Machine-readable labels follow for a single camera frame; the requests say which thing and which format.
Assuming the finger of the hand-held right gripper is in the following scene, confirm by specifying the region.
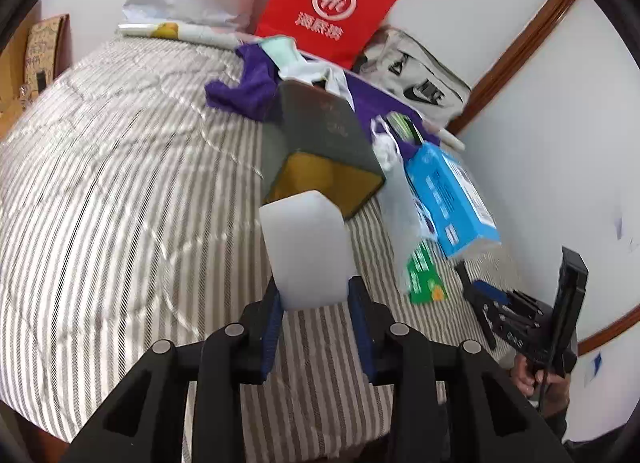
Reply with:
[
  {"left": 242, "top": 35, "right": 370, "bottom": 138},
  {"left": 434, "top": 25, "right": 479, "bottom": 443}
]
[{"left": 454, "top": 262, "right": 508, "bottom": 350}]

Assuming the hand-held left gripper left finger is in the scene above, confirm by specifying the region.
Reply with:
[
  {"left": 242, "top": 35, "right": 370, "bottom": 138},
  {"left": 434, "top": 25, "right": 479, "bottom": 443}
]
[{"left": 65, "top": 288, "right": 283, "bottom": 463}]

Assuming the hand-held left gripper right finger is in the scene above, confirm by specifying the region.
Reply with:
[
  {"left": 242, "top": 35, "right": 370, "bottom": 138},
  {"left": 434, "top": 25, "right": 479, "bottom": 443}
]
[{"left": 349, "top": 276, "right": 573, "bottom": 463}]

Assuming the green tissue packet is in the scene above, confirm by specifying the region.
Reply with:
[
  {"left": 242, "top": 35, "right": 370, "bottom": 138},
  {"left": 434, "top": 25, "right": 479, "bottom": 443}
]
[{"left": 407, "top": 242, "right": 447, "bottom": 305}]

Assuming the clear plastic bag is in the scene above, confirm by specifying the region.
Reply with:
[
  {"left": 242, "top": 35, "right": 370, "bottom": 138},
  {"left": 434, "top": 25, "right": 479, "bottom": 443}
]
[{"left": 370, "top": 112, "right": 428, "bottom": 294}]

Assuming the white fabric pouch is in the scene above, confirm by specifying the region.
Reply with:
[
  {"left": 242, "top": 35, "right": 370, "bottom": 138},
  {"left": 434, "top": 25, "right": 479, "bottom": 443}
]
[{"left": 322, "top": 68, "right": 357, "bottom": 111}]

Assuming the mint green pouch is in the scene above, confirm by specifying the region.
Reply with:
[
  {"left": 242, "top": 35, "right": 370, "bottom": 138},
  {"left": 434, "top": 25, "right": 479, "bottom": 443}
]
[{"left": 260, "top": 36, "right": 326, "bottom": 86}]

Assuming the person's right hand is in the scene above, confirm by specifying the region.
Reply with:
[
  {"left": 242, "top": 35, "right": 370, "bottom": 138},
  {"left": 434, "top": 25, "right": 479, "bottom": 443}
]
[{"left": 511, "top": 353, "right": 571, "bottom": 419}]

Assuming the brown wooden skirting board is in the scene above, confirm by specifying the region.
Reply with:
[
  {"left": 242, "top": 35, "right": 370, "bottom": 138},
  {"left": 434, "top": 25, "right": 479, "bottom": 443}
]
[{"left": 575, "top": 303, "right": 640, "bottom": 359}]

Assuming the blue tissue pack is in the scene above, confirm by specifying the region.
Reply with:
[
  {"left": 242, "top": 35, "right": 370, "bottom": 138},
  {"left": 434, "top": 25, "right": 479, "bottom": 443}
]
[{"left": 404, "top": 142, "right": 502, "bottom": 259}]

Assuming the striped quilted mattress pad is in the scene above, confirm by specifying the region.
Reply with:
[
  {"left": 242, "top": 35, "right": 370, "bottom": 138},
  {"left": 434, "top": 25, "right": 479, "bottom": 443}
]
[{"left": 0, "top": 36, "right": 506, "bottom": 444}]

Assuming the dark green box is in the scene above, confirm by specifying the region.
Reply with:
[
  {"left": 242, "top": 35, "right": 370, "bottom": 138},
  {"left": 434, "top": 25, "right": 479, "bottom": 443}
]
[{"left": 260, "top": 80, "right": 386, "bottom": 221}]

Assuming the purple towel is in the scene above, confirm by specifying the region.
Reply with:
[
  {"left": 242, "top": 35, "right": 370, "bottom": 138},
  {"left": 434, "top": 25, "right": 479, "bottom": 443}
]
[{"left": 205, "top": 40, "right": 441, "bottom": 149}]

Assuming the beige waist bag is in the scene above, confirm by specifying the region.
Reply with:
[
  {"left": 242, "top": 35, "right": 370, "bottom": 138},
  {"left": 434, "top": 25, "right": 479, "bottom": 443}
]
[{"left": 352, "top": 27, "right": 473, "bottom": 126}]

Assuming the wooden headboard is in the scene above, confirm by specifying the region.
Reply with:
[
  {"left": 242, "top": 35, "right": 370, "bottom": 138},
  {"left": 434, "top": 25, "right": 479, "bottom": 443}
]
[{"left": 0, "top": 43, "right": 36, "bottom": 141}]

